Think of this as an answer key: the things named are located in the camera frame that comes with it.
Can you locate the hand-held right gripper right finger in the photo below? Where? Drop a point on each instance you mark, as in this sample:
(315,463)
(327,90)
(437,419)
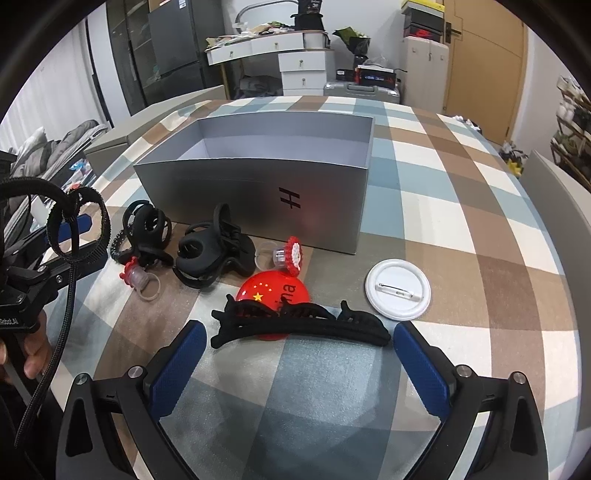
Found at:
(425,369)

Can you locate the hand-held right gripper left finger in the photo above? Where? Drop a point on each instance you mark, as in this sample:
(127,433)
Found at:
(178,364)

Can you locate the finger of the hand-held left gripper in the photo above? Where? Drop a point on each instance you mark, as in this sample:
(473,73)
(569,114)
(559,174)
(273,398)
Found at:
(55,277)
(82,224)

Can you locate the black hair claw clip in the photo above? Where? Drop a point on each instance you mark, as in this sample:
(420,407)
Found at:
(147,226)

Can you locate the white round pin badge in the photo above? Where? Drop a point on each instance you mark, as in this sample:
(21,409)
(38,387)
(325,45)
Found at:
(398,288)

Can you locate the red round badge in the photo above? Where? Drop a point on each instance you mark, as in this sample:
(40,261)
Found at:
(277,290)

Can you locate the long black hair clip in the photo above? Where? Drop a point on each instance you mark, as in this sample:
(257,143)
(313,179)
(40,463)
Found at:
(300,327)

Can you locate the grey cardboard box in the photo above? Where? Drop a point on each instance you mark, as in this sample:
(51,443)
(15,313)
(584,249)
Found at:
(240,198)

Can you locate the person's left hand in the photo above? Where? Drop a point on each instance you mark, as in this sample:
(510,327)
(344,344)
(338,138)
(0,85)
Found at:
(34,353)

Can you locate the grey jacket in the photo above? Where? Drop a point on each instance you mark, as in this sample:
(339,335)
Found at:
(51,147)

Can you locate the grey box lid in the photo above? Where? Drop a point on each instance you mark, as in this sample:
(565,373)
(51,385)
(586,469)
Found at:
(152,115)

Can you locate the dark grey fridge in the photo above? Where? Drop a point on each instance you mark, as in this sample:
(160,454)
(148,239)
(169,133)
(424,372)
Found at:
(180,46)

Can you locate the grey chair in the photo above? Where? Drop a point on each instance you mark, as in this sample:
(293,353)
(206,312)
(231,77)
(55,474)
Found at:
(558,203)

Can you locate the white desk with drawers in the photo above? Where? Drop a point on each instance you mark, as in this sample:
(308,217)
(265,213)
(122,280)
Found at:
(295,60)

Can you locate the wooden shoe rack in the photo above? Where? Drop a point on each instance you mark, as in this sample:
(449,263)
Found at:
(572,129)

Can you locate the silver suitcase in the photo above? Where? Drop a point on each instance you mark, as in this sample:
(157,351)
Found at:
(360,92)

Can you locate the black red box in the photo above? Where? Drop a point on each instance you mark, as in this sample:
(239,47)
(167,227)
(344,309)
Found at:
(376,76)

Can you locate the beige storage cabinet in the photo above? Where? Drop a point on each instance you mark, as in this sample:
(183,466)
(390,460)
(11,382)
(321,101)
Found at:
(425,69)

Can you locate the black box on desk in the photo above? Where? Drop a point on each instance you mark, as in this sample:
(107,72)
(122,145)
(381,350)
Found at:
(308,14)

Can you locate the wooden door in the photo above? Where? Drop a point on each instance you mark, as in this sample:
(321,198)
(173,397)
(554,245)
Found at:
(485,64)

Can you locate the black wrapped flower bouquet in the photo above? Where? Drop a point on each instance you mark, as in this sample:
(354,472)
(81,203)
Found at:
(353,41)

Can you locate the stack of shoe boxes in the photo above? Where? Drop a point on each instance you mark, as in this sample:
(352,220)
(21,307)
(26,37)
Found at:
(422,18)

